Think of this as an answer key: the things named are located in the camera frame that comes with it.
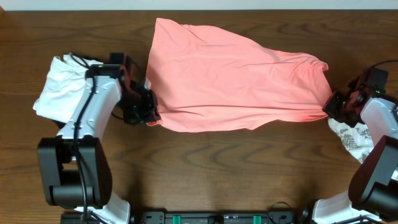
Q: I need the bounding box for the pink shirt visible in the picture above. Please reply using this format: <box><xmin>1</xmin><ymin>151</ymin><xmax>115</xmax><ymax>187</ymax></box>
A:
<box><xmin>146</xmin><ymin>18</ymin><xmax>331</xmax><ymax>133</ymax></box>

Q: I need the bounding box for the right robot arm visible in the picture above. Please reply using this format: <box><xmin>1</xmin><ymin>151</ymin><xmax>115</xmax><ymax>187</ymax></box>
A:
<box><xmin>302</xmin><ymin>65</ymin><xmax>397</xmax><ymax>223</ymax></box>

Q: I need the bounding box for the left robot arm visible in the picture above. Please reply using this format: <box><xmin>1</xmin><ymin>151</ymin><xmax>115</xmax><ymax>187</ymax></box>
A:
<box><xmin>37</xmin><ymin>53</ymin><xmax>160</xmax><ymax>223</ymax></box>

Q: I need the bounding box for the white fern print shirt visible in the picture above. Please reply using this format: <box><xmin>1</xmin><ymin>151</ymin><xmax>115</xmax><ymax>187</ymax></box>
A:
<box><xmin>328</xmin><ymin>118</ymin><xmax>374</xmax><ymax>164</ymax></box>

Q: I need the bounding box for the white folded shirt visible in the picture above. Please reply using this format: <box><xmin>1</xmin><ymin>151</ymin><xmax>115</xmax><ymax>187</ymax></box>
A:
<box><xmin>33</xmin><ymin>55</ymin><xmax>99</xmax><ymax>123</ymax></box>

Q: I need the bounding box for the black folded shirt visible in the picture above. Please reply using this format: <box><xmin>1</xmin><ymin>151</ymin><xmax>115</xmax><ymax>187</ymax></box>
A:
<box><xmin>53</xmin><ymin>120</ymin><xmax>66</xmax><ymax>129</ymax></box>

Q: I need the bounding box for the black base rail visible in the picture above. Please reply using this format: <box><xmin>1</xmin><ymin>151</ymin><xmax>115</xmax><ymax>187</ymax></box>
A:
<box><xmin>127</xmin><ymin>210</ymin><xmax>311</xmax><ymax>224</ymax></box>

